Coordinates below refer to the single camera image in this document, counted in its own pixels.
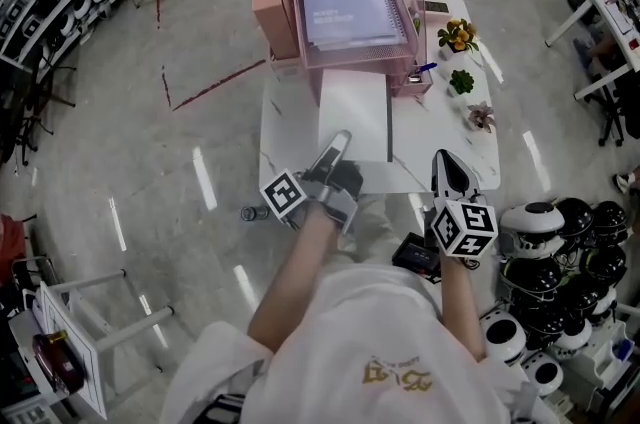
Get person's beige trousers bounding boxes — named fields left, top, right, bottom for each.
left=343, top=191, right=407, bottom=264

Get white notebook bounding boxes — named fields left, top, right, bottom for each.
left=317, top=68, right=394, bottom=163

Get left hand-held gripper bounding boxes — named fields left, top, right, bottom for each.
left=259, top=130, right=365, bottom=236

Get pink succulent potted plant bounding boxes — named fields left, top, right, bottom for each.
left=466, top=100, right=498, bottom=134

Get purple spiral notebook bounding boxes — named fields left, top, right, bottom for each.
left=298, top=0, right=409, bottom=52

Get orange flower potted plant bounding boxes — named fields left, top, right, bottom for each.
left=436, top=17, right=481, bottom=57

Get green succulent potted plant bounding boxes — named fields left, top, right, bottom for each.
left=447, top=68, right=476, bottom=98

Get person's white shirt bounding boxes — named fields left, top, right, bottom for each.
left=158, top=261, right=544, bottom=424

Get white side table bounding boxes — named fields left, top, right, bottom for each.
left=8, top=268, right=175, bottom=420

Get pile of black white helmets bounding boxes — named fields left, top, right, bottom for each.
left=478, top=196, right=632, bottom=397

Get person's left forearm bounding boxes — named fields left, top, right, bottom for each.
left=246, top=201, right=347, bottom=354

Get black office chair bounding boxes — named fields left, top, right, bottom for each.
left=583, top=71, right=640, bottom=149

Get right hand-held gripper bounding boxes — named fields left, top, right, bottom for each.
left=423, top=148, right=499, bottom=269

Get white office desk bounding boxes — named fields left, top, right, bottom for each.
left=544, top=0, right=640, bottom=102

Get black box with screen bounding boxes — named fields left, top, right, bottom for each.
left=391, top=231, right=442, bottom=282

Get white compartment box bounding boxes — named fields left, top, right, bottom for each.
left=563, top=319, right=637, bottom=406

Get person's right forearm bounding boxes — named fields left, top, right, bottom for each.
left=437, top=253, right=489, bottom=362

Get small metal can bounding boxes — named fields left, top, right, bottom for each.
left=240, top=205, right=272, bottom=224

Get dark red case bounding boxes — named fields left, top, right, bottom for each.
left=31, top=330, right=85, bottom=396

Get black stand frame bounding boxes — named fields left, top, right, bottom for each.
left=0, top=39, right=77, bottom=166

